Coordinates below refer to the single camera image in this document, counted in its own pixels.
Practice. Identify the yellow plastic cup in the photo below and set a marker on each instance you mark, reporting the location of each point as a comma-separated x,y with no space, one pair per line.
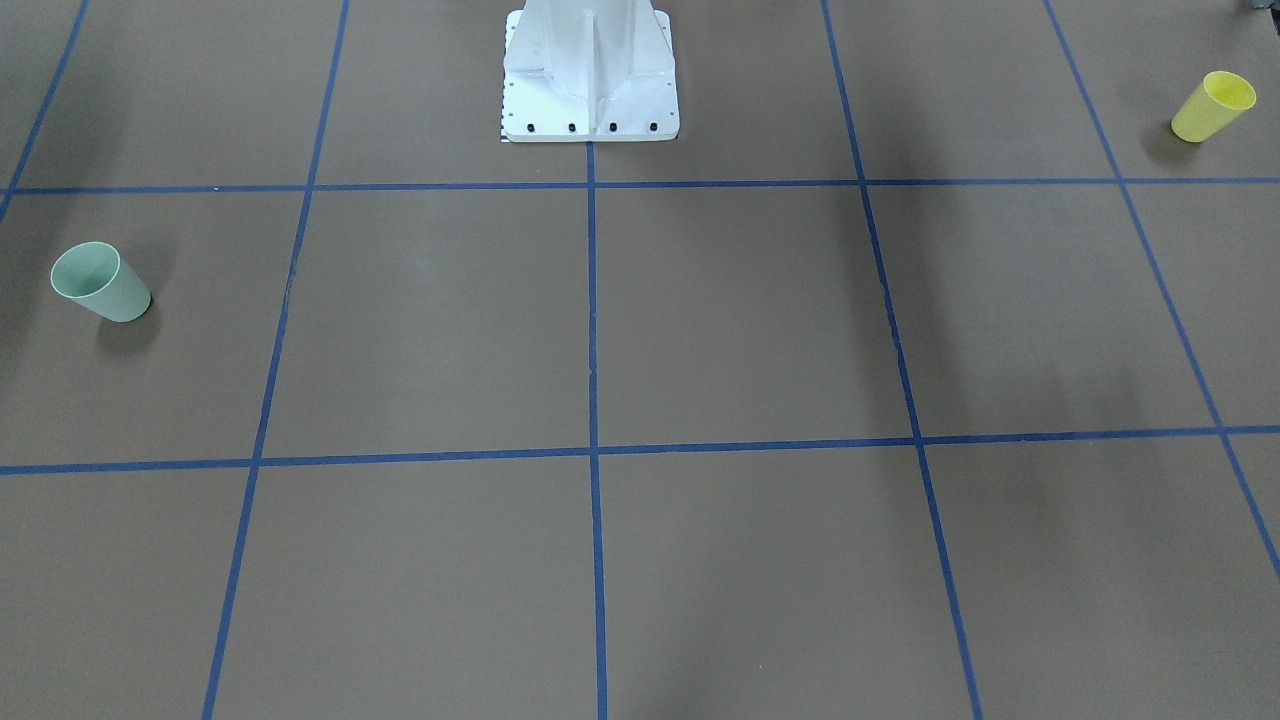
1220,98

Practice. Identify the green plastic cup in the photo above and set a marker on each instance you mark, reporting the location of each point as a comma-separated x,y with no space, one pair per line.
96,276

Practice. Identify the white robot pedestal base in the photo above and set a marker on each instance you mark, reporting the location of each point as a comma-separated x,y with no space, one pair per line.
589,71

